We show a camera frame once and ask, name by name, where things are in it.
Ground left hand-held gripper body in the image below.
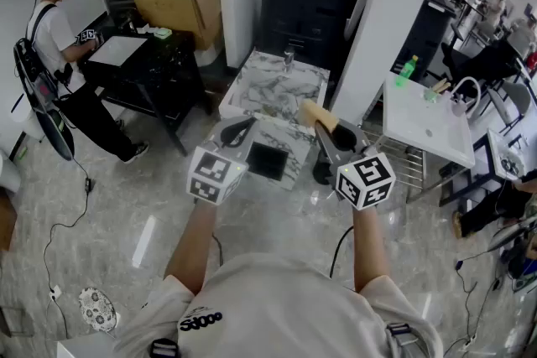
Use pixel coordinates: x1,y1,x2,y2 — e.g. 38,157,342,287
186,139,250,207

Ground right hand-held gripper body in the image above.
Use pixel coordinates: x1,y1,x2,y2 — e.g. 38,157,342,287
312,145,398,212

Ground yellow sponge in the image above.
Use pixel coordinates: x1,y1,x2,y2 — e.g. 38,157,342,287
298,99,339,134

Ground person's left forearm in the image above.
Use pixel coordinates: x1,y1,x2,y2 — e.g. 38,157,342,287
163,200,219,295

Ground person's right forearm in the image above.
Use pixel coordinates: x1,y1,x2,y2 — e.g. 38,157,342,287
351,205,389,293

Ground metal bar rack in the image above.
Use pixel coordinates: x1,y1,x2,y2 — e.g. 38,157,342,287
361,125,427,205

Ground white sink table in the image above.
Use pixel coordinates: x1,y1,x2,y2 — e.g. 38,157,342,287
381,70,477,169

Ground white marble sink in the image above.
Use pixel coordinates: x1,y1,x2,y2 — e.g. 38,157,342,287
217,48,332,193

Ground green utensil cup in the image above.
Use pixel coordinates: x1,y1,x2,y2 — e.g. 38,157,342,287
423,81,452,103

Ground green plastic bottle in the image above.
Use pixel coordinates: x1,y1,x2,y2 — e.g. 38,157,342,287
396,54,420,88

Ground chrome sink faucet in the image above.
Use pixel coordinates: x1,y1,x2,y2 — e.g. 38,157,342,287
283,45,297,75

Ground black marble sink table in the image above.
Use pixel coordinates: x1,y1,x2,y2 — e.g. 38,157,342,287
79,25,214,158

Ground white arched faucet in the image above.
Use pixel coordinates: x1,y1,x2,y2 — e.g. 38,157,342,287
451,75,482,117

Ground large cardboard box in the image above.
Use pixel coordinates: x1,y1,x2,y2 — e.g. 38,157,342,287
133,0,223,52

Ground black cabinet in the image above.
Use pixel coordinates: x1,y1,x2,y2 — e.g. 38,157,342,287
392,0,458,83

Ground white rectangular basin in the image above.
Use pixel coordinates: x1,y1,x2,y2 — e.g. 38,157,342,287
86,35,149,69

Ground small white sink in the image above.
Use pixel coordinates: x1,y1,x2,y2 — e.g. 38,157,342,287
486,128,528,182

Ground black office chair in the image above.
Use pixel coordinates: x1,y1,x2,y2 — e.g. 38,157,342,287
440,38,521,91

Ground person's white t-shirt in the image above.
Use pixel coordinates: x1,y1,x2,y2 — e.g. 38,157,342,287
112,253,445,358

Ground grey office chair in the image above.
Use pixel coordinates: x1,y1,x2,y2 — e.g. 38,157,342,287
486,78,534,136

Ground patterned round plate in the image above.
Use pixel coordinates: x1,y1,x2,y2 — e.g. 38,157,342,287
78,287,122,335

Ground small brown cardboard box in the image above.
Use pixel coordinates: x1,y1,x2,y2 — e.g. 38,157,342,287
0,188,18,252

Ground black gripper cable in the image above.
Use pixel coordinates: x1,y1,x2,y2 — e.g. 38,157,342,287
329,225,356,278
211,233,224,267

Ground black floor cable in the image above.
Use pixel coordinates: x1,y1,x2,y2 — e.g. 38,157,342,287
41,154,94,343

